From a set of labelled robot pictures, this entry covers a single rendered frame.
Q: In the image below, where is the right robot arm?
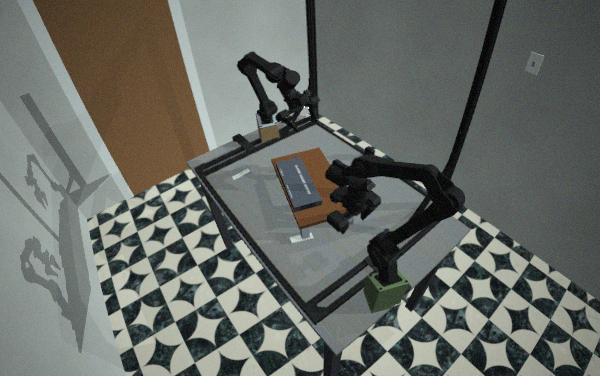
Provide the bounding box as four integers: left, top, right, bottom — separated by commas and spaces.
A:
237, 51, 312, 124

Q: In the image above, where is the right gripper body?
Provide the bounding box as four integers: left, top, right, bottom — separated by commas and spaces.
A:
276, 90, 320, 122

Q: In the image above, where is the grey network switch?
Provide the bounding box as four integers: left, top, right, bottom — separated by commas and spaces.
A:
276, 157, 322, 212

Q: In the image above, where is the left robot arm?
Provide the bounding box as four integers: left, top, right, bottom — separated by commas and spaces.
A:
325, 154, 465, 287

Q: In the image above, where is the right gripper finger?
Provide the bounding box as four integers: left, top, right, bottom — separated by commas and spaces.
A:
308, 102, 318, 123
281, 115, 299, 132

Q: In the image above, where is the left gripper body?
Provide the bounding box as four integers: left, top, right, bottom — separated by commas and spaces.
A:
327, 190, 381, 232

